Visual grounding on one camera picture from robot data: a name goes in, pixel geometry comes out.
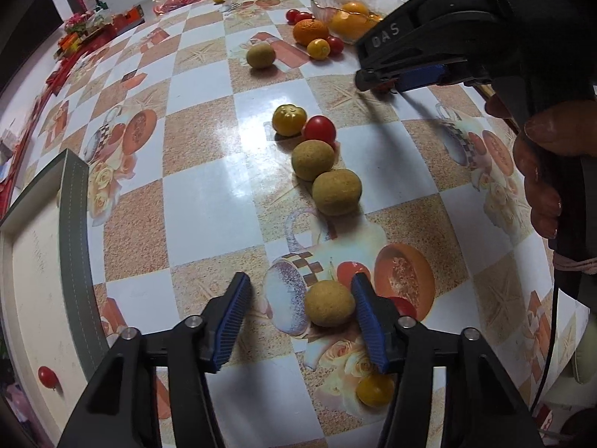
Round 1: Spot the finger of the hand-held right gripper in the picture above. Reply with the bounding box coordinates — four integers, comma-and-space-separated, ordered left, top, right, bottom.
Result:
355, 7, 468, 74
353, 59, 472, 94

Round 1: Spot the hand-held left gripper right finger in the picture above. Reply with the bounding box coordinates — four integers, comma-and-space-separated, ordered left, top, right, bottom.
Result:
351, 273, 544, 448

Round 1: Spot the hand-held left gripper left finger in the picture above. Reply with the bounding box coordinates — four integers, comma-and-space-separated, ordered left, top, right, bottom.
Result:
56, 271, 253, 448

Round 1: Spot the brown round fruit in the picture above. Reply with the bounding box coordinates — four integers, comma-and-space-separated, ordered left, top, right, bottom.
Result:
246, 42, 277, 70
304, 280, 356, 328
312, 169, 363, 217
291, 139, 336, 182

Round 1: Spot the grey-rimmed cardboard box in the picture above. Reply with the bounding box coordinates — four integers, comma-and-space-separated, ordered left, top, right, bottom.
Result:
0, 148, 111, 448

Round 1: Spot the person's right hand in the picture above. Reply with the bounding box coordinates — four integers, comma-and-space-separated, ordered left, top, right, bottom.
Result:
484, 94, 597, 240

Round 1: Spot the clear glass bowl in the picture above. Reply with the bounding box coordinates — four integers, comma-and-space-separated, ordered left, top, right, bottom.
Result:
310, 0, 397, 42

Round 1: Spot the orange mandarin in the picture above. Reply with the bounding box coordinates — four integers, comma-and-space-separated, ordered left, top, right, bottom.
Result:
293, 19, 330, 47

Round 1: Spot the yellow ribbed tomato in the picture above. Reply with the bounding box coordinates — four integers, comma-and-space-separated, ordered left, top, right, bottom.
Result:
272, 104, 308, 138

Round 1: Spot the red boxes pile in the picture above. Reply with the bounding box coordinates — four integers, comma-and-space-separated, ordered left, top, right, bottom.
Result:
57, 4, 144, 59

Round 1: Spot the black cable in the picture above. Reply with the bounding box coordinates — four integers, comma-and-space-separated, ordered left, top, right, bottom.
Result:
531, 284, 562, 412

